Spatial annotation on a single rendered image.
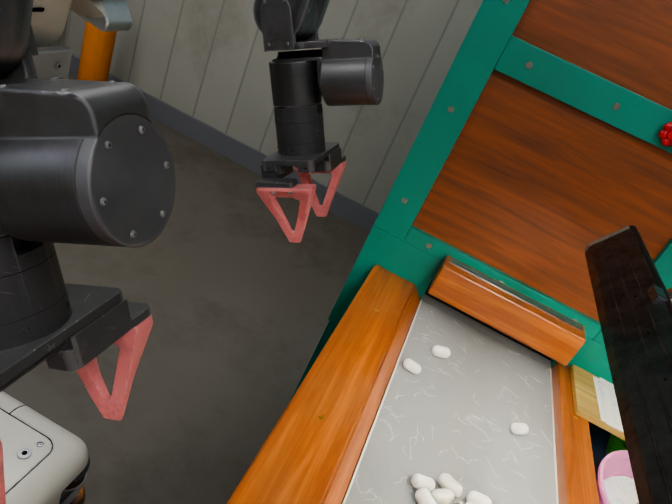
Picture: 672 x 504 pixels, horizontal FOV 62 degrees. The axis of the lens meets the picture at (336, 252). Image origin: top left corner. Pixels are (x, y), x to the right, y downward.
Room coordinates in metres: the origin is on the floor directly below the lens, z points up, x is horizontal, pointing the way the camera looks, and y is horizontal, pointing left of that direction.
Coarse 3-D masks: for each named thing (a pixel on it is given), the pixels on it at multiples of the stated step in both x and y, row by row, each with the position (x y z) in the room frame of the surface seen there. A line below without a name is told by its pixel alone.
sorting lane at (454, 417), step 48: (432, 336) 0.93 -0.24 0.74; (480, 336) 1.00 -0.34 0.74; (432, 384) 0.78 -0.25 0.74; (480, 384) 0.85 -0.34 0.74; (528, 384) 0.91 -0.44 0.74; (384, 432) 0.63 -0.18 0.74; (432, 432) 0.67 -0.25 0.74; (480, 432) 0.72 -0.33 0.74; (528, 432) 0.77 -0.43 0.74; (384, 480) 0.54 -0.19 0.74; (480, 480) 0.62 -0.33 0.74; (528, 480) 0.66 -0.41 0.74
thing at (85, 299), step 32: (0, 256) 0.20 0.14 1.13; (32, 256) 0.21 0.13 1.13; (0, 288) 0.20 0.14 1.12; (32, 288) 0.21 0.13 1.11; (64, 288) 0.23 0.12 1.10; (96, 288) 0.26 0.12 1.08; (0, 320) 0.19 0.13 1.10; (32, 320) 0.20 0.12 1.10; (64, 320) 0.22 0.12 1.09; (0, 352) 0.19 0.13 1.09; (32, 352) 0.19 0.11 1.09; (0, 384) 0.17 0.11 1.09
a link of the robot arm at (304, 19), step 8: (256, 0) 0.62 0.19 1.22; (296, 0) 0.62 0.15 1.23; (304, 0) 0.62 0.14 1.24; (312, 0) 0.62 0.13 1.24; (320, 0) 0.67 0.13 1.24; (328, 0) 0.68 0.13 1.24; (256, 8) 0.62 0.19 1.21; (296, 8) 0.62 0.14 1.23; (304, 8) 0.62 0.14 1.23; (312, 8) 0.64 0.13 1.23; (320, 8) 0.67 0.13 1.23; (256, 16) 0.62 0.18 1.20; (296, 16) 0.62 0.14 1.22; (304, 16) 0.62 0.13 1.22; (312, 16) 0.64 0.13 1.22; (320, 16) 0.67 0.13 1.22; (256, 24) 0.62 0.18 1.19; (296, 24) 0.62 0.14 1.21; (304, 24) 0.63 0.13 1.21; (312, 24) 0.65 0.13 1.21; (320, 24) 0.68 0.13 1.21; (296, 32) 0.62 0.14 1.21; (304, 32) 0.64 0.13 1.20; (312, 32) 0.67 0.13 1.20
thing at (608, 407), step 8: (600, 384) 0.96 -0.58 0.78; (608, 384) 0.98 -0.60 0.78; (600, 392) 0.93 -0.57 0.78; (608, 392) 0.95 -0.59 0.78; (600, 400) 0.91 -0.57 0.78; (608, 400) 0.92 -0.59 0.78; (616, 400) 0.93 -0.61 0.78; (600, 408) 0.88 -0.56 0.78; (608, 408) 0.89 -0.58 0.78; (616, 408) 0.90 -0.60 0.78; (608, 416) 0.87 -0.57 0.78; (616, 416) 0.88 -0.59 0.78; (608, 424) 0.84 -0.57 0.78; (616, 424) 0.85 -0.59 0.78
